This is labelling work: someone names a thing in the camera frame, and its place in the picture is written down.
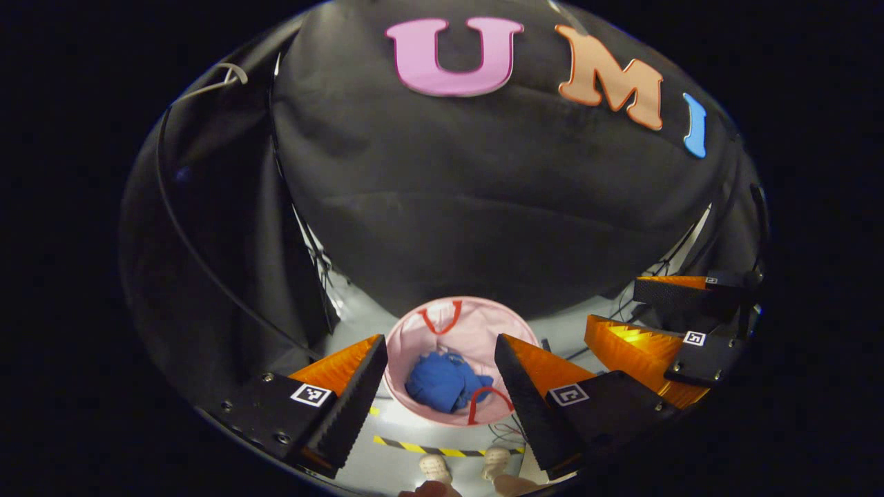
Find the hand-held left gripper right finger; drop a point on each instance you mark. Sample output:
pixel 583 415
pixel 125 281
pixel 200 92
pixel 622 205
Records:
pixel 528 407

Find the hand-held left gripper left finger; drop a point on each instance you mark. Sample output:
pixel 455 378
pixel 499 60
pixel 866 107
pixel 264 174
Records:
pixel 356 407

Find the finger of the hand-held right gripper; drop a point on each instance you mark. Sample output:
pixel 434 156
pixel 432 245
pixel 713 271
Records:
pixel 684 300
pixel 704 359

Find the blue shirt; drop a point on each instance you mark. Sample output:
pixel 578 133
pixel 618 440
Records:
pixel 445 383

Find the pink laundry hamper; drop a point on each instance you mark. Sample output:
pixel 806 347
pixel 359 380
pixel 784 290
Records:
pixel 476 328

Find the person's white shoe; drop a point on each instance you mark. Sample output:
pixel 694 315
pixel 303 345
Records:
pixel 435 468
pixel 496 462

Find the yellow black floor tape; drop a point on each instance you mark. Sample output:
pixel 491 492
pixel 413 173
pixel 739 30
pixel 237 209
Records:
pixel 414 447

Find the person's leg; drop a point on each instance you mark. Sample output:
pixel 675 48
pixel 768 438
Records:
pixel 514 486
pixel 431 490

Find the black backdrop cloth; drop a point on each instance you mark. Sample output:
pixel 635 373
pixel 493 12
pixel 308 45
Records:
pixel 483 193

